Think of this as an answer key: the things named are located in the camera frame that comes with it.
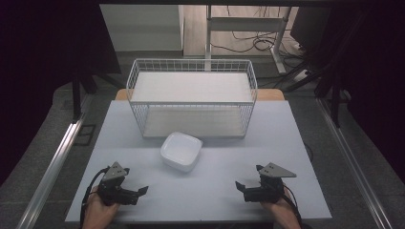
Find black metal stand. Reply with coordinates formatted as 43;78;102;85
313;13;367;129
71;61;126;124

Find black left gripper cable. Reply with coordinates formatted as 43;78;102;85
79;166;111;229

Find white power strip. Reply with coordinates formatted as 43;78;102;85
293;69;310;83

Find white wire shelf rack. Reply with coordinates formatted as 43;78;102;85
125;57;259;139

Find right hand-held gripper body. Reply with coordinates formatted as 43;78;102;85
254;162;297;203

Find person's right hand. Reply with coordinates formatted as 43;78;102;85
260;190;302;229

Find white square plate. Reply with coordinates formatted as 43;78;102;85
160;131;203;174

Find black cable beside table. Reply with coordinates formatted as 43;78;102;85
303;142;315;162

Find black curtain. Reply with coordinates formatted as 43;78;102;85
0;0;122;187
330;0;405;184

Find aluminium rail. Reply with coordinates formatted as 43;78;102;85
315;96;394;229
15;94;94;229

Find black floor bracket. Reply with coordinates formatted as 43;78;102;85
74;123;97;147

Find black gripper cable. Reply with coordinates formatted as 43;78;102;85
281;183;304;229
79;166;111;229

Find black floor cables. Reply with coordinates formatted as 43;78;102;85
210;5;309;60

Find white desk frame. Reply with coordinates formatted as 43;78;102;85
204;4;293;74

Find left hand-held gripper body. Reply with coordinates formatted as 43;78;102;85
96;161;139;206

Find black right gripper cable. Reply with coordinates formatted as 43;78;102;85
281;183;304;229

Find person's left hand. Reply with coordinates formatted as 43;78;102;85
82;186;120;229

